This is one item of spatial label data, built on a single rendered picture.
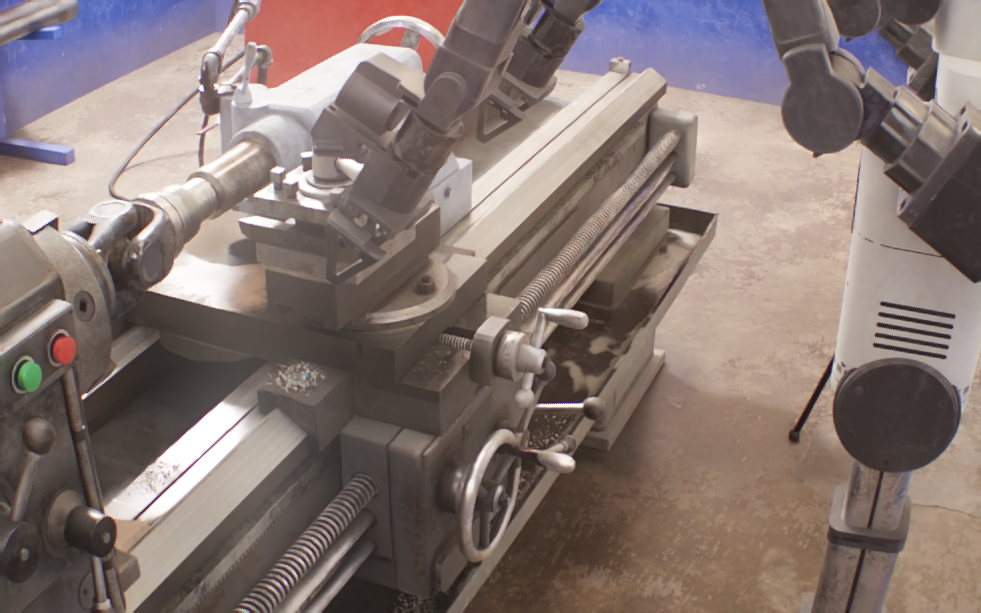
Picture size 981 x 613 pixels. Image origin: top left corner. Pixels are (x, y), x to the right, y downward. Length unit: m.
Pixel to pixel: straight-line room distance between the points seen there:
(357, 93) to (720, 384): 2.40
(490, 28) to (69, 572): 0.71
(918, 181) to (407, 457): 0.92
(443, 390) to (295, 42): 3.17
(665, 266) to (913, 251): 1.96
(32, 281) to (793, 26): 0.74
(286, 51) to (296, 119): 2.84
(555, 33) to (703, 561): 1.54
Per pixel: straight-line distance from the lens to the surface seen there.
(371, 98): 1.26
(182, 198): 1.78
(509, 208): 2.41
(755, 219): 4.60
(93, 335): 1.51
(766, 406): 3.46
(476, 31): 1.19
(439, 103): 1.21
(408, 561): 1.90
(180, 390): 2.10
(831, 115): 1.11
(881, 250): 1.33
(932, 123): 1.13
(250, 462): 1.70
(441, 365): 1.83
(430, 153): 1.25
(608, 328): 2.93
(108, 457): 1.95
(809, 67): 1.10
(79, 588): 1.36
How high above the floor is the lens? 1.80
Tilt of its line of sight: 27 degrees down
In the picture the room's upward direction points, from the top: 1 degrees clockwise
